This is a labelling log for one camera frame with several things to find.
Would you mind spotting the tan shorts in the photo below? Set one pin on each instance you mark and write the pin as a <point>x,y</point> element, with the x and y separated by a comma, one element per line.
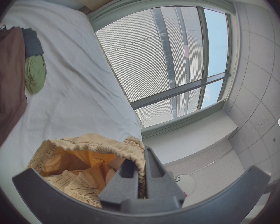
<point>84,185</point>

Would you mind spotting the green garment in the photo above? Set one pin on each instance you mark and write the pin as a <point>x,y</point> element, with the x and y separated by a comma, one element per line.
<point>35,73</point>

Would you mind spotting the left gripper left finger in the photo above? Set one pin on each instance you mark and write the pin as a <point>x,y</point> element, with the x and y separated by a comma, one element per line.
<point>121,188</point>

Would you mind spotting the brown garment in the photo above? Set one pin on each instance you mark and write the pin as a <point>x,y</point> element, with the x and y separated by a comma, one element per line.
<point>4,78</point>

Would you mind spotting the window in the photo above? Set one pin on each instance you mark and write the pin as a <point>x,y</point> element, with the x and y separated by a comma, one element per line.
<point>154,66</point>

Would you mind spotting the bed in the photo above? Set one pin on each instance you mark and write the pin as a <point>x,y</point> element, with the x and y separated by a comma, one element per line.
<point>72,78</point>

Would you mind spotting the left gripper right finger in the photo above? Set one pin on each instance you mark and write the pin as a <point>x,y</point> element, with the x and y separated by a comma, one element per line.
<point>163,185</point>

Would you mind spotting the black garment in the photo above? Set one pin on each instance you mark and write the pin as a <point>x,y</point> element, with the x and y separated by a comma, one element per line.
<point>32,43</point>

